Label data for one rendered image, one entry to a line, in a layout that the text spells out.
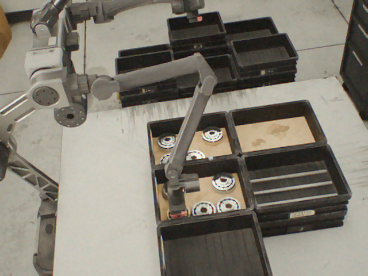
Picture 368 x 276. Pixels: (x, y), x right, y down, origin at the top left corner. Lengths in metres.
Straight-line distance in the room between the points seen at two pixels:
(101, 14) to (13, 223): 1.68
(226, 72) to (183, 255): 1.79
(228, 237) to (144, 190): 0.55
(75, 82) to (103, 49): 2.80
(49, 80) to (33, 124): 2.21
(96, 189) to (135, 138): 0.37
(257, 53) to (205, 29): 0.49
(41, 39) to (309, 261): 1.39
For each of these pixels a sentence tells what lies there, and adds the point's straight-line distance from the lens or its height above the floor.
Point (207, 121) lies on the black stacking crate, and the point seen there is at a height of 0.89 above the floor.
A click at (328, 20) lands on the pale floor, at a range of 4.75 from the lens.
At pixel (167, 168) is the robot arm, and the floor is 1.15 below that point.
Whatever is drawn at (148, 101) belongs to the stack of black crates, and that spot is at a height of 0.41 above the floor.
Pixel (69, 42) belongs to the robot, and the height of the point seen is 1.49.
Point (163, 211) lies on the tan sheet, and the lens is 2.10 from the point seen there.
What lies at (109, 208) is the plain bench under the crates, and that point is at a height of 0.70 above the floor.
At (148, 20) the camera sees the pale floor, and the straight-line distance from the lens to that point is 4.84.
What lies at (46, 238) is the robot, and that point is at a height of 0.24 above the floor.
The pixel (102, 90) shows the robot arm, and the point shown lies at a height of 1.45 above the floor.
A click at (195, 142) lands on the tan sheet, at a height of 0.83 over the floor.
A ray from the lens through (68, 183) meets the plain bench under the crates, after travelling 2.48.
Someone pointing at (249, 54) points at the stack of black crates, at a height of 0.49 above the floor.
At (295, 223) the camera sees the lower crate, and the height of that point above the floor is 0.77.
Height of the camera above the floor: 2.53
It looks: 45 degrees down
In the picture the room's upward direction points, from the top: 7 degrees counter-clockwise
